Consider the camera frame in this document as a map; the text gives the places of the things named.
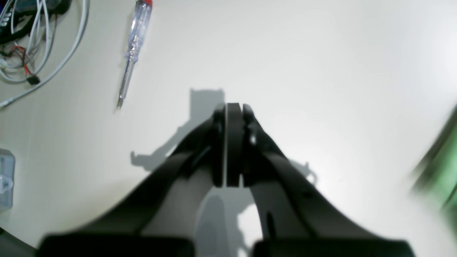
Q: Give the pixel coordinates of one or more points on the clear plastic box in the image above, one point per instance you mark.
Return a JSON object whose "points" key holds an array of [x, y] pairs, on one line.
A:
{"points": [[7, 171]]}

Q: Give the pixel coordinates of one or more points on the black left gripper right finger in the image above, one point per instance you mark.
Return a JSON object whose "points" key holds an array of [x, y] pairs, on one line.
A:
{"points": [[296, 219]]}

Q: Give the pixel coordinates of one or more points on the green T-shirt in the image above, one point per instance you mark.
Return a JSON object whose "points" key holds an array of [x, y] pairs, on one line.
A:
{"points": [[437, 172]]}

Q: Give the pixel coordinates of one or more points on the clear red-capped screwdriver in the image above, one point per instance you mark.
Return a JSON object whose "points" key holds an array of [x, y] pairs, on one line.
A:
{"points": [[135, 41]]}

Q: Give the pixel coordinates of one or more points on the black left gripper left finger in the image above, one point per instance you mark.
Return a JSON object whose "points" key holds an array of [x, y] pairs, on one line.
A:
{"points": [[157, 219]]}

